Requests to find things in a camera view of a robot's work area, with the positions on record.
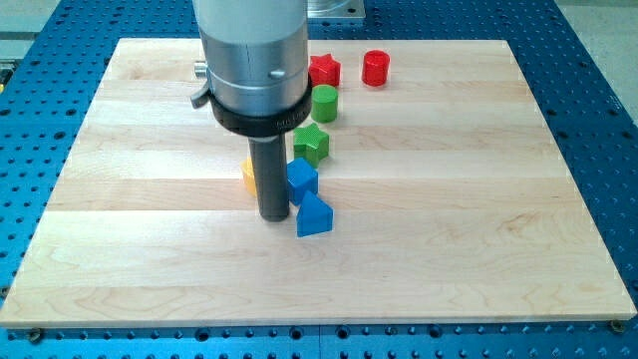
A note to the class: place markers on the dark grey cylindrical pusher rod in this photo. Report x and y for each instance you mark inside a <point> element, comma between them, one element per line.
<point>270,173</point>

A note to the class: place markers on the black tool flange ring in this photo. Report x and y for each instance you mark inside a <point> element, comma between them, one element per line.
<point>260,107</point>

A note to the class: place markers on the yellow block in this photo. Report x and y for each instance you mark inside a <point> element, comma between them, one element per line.
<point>248,176</point>

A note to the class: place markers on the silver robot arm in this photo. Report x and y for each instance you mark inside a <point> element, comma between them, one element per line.
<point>251,38</point>

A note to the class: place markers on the blue cube block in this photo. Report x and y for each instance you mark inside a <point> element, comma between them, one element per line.
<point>301,177</point>

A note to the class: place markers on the green star block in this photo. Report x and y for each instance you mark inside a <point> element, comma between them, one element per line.
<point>311,143</point>

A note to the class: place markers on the blue triangular block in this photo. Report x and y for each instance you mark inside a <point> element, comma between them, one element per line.
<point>314,215</point>

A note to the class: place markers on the green cylinder block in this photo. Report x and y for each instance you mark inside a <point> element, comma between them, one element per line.
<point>324,104</point>

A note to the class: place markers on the red star block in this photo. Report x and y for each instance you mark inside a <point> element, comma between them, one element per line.
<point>324,70</point>

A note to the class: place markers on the red cylinder block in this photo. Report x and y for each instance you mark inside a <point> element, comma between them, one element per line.
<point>375,69</point>

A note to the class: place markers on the wooden board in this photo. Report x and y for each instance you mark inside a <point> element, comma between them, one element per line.
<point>452,203</point>

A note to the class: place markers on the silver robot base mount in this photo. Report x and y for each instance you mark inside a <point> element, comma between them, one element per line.
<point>336,9</point>

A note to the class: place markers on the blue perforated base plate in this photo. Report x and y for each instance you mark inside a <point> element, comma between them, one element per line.
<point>51,91</point>

